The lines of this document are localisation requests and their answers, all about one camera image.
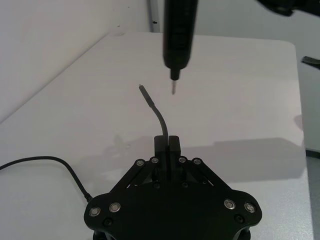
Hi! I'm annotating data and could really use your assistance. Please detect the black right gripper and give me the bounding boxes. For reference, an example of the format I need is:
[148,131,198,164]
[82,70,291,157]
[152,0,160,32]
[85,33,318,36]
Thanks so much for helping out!
[256,0,320,18]

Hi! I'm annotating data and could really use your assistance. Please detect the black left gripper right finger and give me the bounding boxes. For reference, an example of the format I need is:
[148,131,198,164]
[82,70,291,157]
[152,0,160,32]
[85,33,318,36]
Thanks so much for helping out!
[168,135,228,192]

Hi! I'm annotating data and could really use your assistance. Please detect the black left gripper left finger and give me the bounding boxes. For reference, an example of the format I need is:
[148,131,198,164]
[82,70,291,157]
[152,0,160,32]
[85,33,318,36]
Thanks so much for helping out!
[111,135,168,194]

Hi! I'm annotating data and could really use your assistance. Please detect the dark cable with silver plug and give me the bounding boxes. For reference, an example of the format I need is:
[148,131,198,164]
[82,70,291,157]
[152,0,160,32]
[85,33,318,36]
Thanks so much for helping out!
[137,84,170,152]

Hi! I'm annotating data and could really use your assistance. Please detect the black electric screwdriver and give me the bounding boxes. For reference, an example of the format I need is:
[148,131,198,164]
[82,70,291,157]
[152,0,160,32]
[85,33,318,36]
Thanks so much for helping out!
[162,0,200,96]

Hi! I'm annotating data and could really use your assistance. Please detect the small black object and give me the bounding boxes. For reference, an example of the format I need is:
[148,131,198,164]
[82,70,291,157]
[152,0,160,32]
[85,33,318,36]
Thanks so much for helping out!
[301,56,320,67]

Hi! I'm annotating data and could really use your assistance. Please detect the thin black cable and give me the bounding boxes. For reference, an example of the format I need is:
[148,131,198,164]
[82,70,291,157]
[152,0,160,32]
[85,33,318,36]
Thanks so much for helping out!
[0,155,94,202]

